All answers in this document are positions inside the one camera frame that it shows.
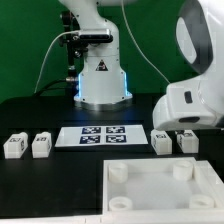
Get white square tabletop part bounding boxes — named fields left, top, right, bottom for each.
left=102, top=157, right=224, bottom=224

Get grey cable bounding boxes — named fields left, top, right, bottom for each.
left=33, top=30, right=81, bottom=94

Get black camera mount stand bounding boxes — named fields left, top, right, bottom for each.
left=59, top=11, right=87, bottom=84

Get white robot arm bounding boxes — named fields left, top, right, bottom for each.
left=59, top=0, right=224, bottom=131

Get white sheet with markers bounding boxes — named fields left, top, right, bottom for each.
left=55, top=125, right=148, bottom=147

